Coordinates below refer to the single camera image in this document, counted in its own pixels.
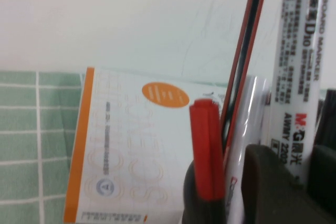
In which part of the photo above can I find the white orange ROS book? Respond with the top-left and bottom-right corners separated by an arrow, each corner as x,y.
62,66 -> 238,224

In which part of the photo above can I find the black mesh pen holder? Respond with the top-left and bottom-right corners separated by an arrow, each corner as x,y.
182,160 -> 229,224

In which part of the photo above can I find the white marker with dark cap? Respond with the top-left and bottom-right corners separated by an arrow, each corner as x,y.
225,76 -> 271,224

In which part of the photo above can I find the white whiteboard marker black cap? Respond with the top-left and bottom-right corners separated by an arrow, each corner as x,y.
270,0 -> 332,186

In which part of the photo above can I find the red and black pencil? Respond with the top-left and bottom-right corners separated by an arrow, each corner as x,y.
219,0 -> 267,158

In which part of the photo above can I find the green checked tablecloth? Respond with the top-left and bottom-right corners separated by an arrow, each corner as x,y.
0,70 -> 89,224

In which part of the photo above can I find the red capped pen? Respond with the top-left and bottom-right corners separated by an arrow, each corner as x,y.
188,98 -> 227,201

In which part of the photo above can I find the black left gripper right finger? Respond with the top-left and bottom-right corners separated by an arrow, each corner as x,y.
307,145 -> 336,224

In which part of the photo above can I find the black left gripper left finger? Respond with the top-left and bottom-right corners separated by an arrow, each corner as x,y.
243,144 -> 306,224

